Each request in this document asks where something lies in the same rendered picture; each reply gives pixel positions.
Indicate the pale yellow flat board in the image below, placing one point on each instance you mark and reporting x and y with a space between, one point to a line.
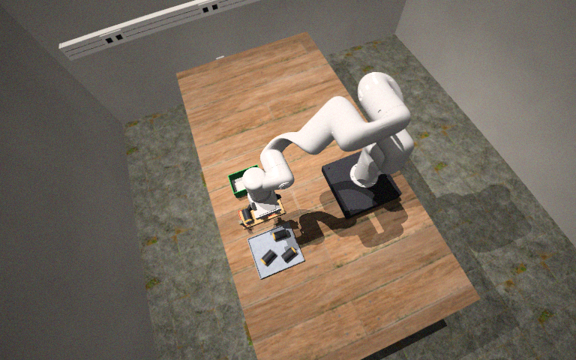
255 221

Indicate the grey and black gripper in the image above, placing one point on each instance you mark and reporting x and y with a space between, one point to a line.
252 205

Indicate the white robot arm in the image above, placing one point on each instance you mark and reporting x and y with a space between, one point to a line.
382 99

